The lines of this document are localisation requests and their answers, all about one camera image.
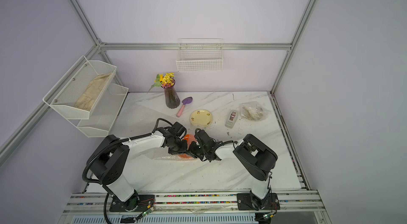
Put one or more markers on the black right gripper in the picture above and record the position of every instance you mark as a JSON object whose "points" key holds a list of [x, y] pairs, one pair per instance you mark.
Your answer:
{"points": [[190, 151]]}

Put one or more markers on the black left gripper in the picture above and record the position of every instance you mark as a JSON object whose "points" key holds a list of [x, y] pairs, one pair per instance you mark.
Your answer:
{"points": [[183, 150]]}

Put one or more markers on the orange dinner plate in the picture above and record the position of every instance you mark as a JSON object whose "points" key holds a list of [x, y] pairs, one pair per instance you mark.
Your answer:
{"points": [[189, 138]]}

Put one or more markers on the white tape dispenser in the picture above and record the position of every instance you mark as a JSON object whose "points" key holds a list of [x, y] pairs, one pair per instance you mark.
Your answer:
{"points": [[231, 119]]}

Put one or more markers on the yellow patterned dinner plate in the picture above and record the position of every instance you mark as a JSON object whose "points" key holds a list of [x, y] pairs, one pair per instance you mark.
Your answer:
{"points": [[253, 113]]}

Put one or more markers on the clear bubble wrap sheet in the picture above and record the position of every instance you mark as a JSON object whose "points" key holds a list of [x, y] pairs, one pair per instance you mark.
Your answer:
{"points": [[162, 154], [136, 119], [255, 103]]}

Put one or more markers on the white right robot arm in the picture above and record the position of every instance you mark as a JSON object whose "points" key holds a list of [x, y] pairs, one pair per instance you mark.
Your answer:
{"points": [[255, 156]]}

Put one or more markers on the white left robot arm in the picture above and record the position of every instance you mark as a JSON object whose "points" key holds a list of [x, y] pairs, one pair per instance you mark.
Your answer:
{"points": [[106, 165]]}

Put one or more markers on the cream floral dinner plate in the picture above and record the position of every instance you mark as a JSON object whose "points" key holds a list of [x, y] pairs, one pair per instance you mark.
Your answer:
{"points": [[201, 118]]}

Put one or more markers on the yellow artificial flowers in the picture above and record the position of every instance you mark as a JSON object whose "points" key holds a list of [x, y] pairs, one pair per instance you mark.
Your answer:
{"points": [[164, 81]]}

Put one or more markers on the beige cloth in shelf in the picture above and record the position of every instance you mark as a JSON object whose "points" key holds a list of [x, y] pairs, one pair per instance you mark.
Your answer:
{"points": [[88, 99]]}

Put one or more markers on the white mesh two-tier shelf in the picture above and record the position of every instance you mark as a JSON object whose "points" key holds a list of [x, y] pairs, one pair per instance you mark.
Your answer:
{"points": [[99, 121]]}

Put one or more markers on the white wire wall basket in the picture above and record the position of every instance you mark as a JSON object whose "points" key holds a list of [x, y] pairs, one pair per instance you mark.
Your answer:
{"points": [[200, 55]]}

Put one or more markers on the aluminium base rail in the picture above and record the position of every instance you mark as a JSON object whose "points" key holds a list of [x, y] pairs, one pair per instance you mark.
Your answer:
{"points": [[298, 207]]}

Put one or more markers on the aluminium frame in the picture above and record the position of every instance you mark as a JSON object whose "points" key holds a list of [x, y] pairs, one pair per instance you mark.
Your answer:
{"points": [[40, 39]]}

